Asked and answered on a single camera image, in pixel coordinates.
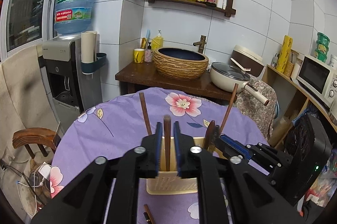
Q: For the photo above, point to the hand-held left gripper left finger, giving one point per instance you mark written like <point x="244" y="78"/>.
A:
<point x="158" y="150"/>

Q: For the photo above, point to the dark wooden chair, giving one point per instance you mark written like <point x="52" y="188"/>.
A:
<point x="34" y="137"/>

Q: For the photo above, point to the brown wooden chopstick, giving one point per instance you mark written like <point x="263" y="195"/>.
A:
<point x="144" y="113"/>
<point x="228" y="108"/>
<point x="149" y="213"/>
<point x="167" y="142"/>

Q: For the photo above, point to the dark gold-banded chopstick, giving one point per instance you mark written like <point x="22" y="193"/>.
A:
<point x="145" y="218"/>

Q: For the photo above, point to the floral pump bottle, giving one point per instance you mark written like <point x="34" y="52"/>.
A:
<point x="148" y="55"/>

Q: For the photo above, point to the blue and yellow brushes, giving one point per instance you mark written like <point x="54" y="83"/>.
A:
<point x="146" y="38"/>

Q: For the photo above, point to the jar of beans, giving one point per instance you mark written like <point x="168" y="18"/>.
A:
<point x="289" y="67"/>

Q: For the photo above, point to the beige rolled paper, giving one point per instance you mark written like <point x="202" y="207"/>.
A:
<point x="280" y="130"/>

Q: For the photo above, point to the white microwave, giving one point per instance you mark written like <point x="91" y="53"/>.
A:
<point x="316" y="79"/>

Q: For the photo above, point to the brown woven sink basin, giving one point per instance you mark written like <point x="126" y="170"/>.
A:
<point x="180" y="67"/>

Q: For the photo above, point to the cream pan with glass lid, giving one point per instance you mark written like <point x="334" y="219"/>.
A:
<point x="226" y="79"/>

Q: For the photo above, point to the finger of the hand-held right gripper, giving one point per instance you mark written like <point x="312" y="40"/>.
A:
<point x="233" y="144"/>

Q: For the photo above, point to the grey water dispenser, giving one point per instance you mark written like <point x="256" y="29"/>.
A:
<point x="63" y="66"/>

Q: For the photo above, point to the cream plastic utensil holder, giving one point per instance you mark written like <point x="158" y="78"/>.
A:
<point x="171" y="184"/>

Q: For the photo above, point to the white brown rice cooker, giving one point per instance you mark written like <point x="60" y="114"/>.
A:
<point x="250" y="58"/>

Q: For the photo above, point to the blue wall-mounted holder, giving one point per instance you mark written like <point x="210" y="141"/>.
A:
<point x="98" y="61"/>

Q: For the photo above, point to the dark wooden sink counter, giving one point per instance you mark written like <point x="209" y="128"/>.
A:
<point x="142" y="76"/>

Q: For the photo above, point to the blue plastic basin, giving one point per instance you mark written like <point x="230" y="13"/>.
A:
<point x="276" y="109"/>

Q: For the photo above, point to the yellow cup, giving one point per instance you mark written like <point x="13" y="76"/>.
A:
<point x="138" y="55"/>

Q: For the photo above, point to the sliding window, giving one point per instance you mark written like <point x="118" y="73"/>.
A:
<point x="29" y="3"/>

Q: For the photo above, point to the floral cloth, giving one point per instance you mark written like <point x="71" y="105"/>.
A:
<point x="260" y="103"/>

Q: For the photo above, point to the bronze faucet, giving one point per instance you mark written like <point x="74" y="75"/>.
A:
<point x="202" y="44"/>

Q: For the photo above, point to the wooden shelf unit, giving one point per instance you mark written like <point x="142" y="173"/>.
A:
<point x="295" y="93"/>

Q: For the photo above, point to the wooden spoon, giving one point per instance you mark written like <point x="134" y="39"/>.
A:
<point x="210" y="134"/>

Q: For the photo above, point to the purple floral tablecloth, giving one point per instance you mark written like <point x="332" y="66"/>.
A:
<point x="118" y="118"/>

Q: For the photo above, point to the blue water jug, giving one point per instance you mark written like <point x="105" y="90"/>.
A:
<point x="75" y="3"/>

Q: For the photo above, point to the yellow roll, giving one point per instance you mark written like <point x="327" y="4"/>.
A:
<point x="284" y="53"/>

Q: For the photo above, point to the stack of green bowls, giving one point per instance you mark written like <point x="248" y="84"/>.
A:
<point x="322" y="47"/>

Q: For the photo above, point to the yellow dish soap bottle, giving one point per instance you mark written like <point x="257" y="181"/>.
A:
<point x="157" y="41"/>

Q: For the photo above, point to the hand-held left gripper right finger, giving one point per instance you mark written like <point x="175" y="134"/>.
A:
<point x="177" y="150"/>

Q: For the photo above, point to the white power adapter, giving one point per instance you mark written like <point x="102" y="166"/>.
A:
<point x="45" y="172"/>

